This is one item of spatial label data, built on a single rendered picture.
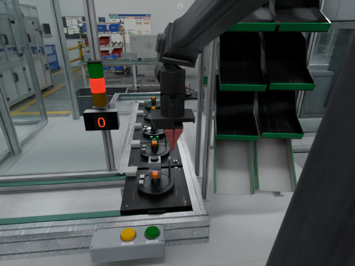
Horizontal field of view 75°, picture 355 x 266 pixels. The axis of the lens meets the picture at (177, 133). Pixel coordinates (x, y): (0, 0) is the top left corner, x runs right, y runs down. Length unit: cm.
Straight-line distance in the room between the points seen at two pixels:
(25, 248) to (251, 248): 71
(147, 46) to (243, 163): 731
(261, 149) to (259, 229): 29
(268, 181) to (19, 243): 83
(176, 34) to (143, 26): 1075
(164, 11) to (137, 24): 127
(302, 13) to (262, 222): 71
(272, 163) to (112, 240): 60
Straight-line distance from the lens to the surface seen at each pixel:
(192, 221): 78
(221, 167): 86
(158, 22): 1119
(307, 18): 84
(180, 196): 85
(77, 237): 84
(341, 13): 173
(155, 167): 83
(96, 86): 86
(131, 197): 86
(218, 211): 97
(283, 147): 96
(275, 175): 92
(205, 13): 34
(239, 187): 86
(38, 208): 102
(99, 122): 90
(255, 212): 100
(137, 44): 802
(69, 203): 99
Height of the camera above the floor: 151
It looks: 24 degrees down
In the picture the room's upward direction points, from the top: straight up
